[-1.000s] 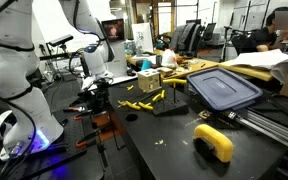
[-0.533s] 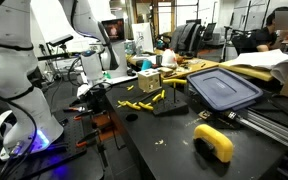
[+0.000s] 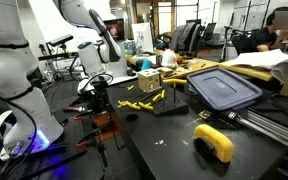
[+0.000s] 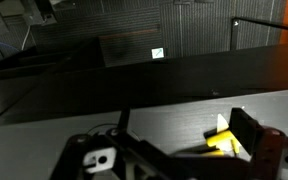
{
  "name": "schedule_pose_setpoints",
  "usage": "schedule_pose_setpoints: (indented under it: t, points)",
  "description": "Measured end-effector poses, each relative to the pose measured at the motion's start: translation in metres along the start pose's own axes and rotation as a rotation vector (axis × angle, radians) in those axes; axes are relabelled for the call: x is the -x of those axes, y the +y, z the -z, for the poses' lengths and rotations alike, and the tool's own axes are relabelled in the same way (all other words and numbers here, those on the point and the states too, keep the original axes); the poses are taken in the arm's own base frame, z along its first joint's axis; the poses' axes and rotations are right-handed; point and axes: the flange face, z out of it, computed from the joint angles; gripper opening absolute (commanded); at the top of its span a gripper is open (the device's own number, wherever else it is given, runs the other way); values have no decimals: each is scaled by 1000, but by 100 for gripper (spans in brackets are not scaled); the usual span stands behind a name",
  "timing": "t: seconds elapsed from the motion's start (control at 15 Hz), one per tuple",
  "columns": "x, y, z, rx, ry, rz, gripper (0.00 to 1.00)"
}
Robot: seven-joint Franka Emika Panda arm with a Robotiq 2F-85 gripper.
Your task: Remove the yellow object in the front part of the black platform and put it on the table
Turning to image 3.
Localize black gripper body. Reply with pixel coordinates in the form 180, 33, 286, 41
92, 78, 109, 97

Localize black tool stand platform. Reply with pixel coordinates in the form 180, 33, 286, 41
152, 79, 189, 117

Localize seated person in black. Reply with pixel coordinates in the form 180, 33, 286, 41
249, 7, 288, 53

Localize silver head orange wrench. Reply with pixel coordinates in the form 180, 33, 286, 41
62, 105, 88, 114

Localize white foam base board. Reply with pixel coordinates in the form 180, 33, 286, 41
77, 73, 139, 94

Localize orange tipped black clamp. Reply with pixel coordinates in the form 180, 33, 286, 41
75, 128, 102, 149

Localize wooden cube shape sorter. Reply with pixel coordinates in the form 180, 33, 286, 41
137, 68, 163, 94

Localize teal plastic cup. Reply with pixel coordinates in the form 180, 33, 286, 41
140, 58, 153, 71

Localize black boom rod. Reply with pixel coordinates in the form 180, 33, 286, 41
37, 52, 80, 62

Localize small display laptop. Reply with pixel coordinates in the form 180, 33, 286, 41
104, 18, 126, 43

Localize dark metal can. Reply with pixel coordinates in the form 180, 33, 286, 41
155, 54, 163, 67

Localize white drawing board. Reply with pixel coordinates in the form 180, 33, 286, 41
131, 21, 155, 54

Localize small wooden block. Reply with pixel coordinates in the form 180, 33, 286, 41
157, 66, 174, 77

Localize white cloth bag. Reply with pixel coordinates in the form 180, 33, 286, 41
160, 48, 179, 69

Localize grey jacket on chair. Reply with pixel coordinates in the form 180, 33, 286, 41
168, 21, 202, 56

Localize light wooden table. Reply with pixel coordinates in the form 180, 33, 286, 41
127, 49, 220, 83

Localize yellow arch foam block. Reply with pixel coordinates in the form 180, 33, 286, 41
193, 123, 234, 163

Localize blue plastic container lid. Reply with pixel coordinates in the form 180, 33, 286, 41
186, 67, 264, 112

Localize black office chair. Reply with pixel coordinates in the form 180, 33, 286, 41
200, 22, 218, 48

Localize yellow foam board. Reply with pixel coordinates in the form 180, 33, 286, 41
218, 59, 274, 83

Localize black mesh desk chair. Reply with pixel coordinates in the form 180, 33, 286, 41
230, 29, 262, 56

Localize white paper sheets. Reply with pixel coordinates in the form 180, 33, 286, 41
228, 48, 288, 84

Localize white box pedestal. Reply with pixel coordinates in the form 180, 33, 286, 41
115, 41, 129, 78

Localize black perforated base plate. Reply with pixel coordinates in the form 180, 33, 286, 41
0, 113, 88, 180

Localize black stereo camera bar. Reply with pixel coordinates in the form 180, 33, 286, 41
47, 33, 75, 48

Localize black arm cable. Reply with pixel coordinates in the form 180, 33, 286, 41
0, 33, 115, 178

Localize aluminium extrusion rail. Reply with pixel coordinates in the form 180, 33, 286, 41
227, 108, 288, 156

